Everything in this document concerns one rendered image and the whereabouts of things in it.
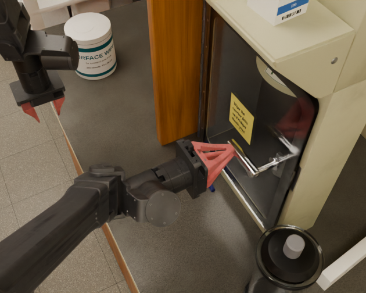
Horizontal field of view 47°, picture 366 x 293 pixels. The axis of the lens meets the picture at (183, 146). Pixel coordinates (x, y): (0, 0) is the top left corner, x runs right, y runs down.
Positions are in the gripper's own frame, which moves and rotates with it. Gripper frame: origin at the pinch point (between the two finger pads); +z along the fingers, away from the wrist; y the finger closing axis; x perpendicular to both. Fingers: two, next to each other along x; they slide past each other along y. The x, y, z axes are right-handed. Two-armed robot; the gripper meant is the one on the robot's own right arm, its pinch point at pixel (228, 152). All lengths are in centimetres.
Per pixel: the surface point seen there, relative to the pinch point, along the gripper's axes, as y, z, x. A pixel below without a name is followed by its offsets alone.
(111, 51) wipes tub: -17, -1, 59
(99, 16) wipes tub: -10, -1, 66
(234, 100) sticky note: 3.7, 5.8, 7.5
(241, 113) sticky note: 2.9, 5.7, 4.7
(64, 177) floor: -118, -24, 102
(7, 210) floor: -119, -54, 96
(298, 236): 1.0, -0.1, -19.8
